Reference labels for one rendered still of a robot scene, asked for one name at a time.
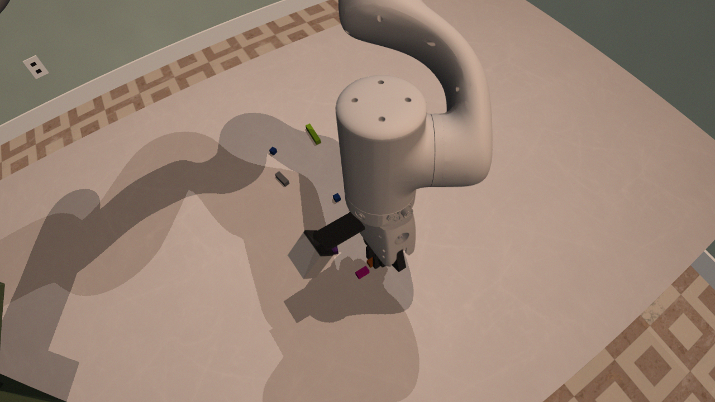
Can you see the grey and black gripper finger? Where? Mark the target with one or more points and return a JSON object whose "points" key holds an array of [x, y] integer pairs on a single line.
{"points": [[369, 251], [399, 264]]}

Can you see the small magenta block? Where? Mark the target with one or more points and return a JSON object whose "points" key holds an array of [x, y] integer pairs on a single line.
{"points": [[362, 272]]}

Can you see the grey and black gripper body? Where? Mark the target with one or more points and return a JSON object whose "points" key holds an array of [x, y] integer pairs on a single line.
{"points": [[387, 240]]}

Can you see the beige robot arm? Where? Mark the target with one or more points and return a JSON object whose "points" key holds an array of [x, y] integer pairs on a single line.
{"points": [[389, 145]]}

